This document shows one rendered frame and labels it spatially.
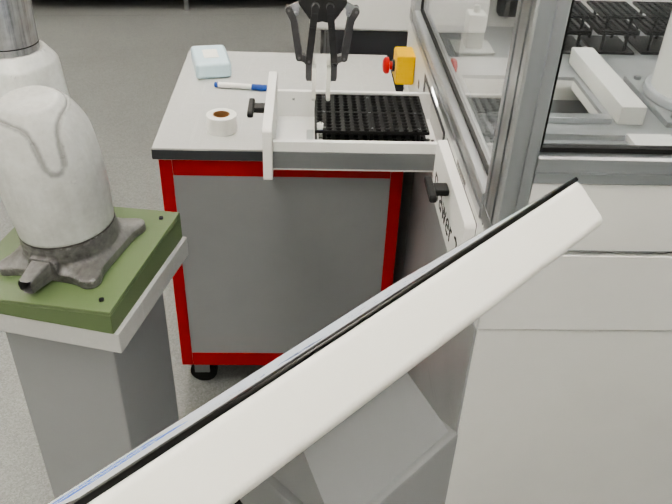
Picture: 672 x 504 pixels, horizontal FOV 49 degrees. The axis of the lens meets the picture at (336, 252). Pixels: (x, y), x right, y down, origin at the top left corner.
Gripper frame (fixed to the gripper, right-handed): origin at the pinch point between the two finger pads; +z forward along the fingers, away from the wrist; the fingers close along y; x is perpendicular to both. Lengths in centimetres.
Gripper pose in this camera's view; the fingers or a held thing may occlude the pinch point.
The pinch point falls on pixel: (321, 80)
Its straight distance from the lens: 139.9
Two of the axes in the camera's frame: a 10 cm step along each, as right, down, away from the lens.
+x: -0.3, -5.7, 8.2
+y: 10.0, 0.1, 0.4
